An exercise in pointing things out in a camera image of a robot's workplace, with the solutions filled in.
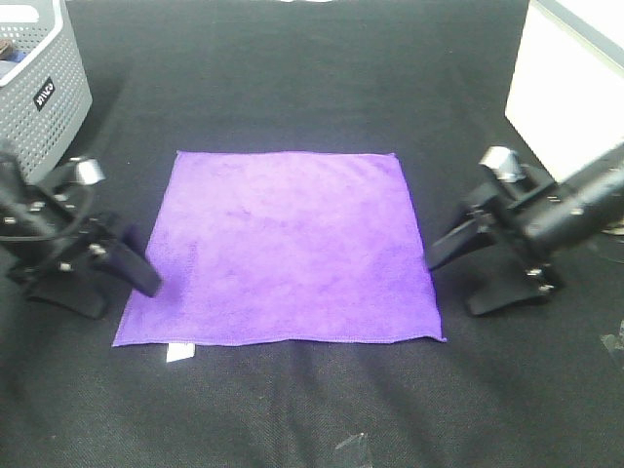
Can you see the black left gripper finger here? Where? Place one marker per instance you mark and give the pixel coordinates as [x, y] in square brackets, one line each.
[120, 255]
[72, 293]

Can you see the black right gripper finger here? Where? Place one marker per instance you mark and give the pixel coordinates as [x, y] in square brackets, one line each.
[465, 238]
[502, 291]

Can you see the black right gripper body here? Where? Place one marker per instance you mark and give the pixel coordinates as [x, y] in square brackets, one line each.
[509, 209]

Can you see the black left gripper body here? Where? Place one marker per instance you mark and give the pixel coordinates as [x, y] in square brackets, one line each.
[49, 224]

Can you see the purple microfiber towel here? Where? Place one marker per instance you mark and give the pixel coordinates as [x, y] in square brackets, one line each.
[265, 247]

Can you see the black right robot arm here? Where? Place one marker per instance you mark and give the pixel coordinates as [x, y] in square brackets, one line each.
[593, 202]

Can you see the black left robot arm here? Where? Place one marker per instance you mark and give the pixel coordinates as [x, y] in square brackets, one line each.
[57, 240]

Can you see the clear tape piece right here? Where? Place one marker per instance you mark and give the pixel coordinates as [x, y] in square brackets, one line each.
[614, 345]

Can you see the clear tape piece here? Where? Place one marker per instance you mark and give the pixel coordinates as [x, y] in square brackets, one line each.
[614, 345]
[353, 452]

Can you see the white plastic bin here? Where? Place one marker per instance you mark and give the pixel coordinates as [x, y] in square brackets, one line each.
[566, 93]

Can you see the grey perforated plastic basket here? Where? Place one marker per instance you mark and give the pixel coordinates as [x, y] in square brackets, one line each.
[46, 97]

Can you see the folded cloths inside basket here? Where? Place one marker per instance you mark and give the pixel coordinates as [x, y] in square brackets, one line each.
[10, 57]

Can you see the clear tape piece bottom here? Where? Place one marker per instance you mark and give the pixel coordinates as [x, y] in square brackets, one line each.
[353, 452]

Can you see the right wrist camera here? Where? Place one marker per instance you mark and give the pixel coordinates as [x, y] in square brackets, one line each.
[503, 163]

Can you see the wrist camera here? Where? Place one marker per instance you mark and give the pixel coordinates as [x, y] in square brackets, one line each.
[503, 163]
[85, 171]

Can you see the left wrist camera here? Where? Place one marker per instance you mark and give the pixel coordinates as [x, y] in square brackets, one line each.
[85, 171]

